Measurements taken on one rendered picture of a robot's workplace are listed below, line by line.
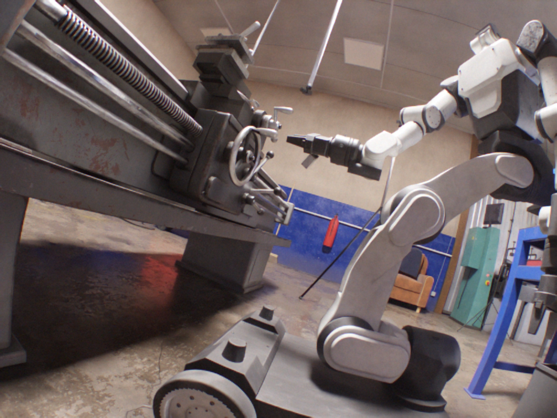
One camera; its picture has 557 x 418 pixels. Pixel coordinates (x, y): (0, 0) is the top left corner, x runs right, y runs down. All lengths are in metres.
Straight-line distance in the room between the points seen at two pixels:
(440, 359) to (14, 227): 0.97
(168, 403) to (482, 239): 4.41
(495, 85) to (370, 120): 4.68
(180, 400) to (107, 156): 0.61
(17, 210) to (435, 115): 1.11
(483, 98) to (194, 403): 1.05
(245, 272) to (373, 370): 1.49
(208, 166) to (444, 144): 5.08
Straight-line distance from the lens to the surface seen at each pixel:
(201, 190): 0.89
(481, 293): 4.45
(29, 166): 0.50
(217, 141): 0.91
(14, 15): 0.49
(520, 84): 0.95
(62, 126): 0.71
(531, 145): 0.95
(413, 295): 4.28
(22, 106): 0.67
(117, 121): 0.70
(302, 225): 4.94
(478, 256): 4.54
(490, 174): 0.79
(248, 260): 2.01
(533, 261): 1.50
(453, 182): 0.75
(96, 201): 0.59
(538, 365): 1.38
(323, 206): 4.95
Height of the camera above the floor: 0.48
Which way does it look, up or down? 5 degrees up
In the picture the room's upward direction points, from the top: 18 degrees clockwise
